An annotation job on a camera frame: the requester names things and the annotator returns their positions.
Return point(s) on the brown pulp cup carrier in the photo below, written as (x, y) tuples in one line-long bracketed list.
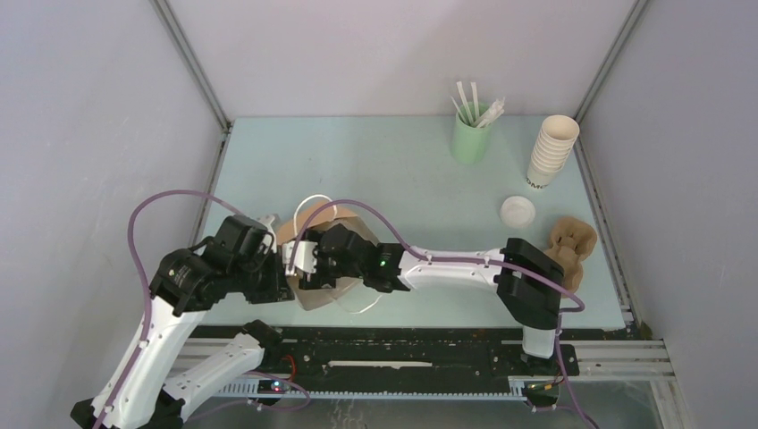
[(570, 243)]

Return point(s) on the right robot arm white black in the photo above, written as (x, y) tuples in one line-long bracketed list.
[(525, 280)]

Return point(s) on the white cable duct strip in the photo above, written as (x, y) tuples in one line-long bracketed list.
[(243, 388)]

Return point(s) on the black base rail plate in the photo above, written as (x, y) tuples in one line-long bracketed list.
[(424, 360)]

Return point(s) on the stack of white paper cups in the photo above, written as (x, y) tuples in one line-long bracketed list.
[(553, 146)]

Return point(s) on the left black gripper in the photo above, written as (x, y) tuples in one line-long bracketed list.
[(280, 289)]

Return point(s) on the brown paper takeout bag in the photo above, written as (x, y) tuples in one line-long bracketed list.
[(310, 300)]

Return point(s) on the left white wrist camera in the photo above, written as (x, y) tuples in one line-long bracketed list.
[(270, 221)]

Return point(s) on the wrapped straw leftmost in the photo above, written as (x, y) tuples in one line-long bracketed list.
[(464, 102)]

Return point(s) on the stack of white plastic lids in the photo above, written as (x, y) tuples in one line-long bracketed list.
[(517, 212)]

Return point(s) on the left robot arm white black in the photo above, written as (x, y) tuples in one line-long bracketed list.
[(241, 258)]

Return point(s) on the green straw holder cup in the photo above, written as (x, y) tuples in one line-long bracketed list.
[(469, 144)]

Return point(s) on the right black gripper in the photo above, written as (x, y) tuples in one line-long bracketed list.
[(318, 278)]

